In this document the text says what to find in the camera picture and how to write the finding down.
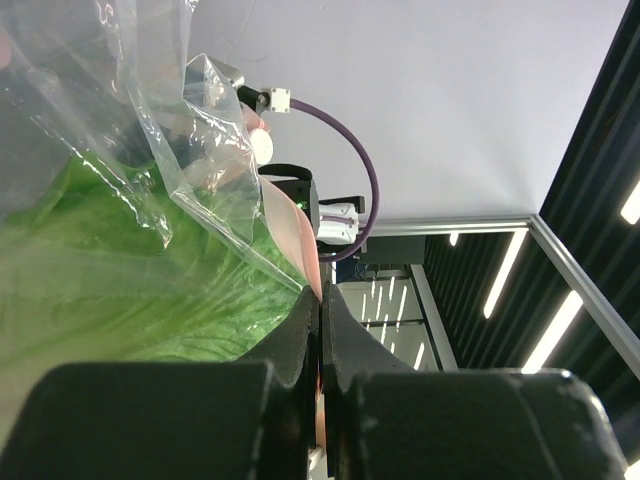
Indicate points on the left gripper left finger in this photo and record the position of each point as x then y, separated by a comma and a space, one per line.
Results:
253, 418

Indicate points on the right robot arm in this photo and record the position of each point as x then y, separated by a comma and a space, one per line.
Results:
335, 221

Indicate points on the clear pink-dotted zip bag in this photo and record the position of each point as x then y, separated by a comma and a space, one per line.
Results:
113, 80

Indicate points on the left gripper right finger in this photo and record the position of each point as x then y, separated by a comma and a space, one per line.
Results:
385, 420

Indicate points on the green lettuce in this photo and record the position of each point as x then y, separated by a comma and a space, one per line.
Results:
107, 266

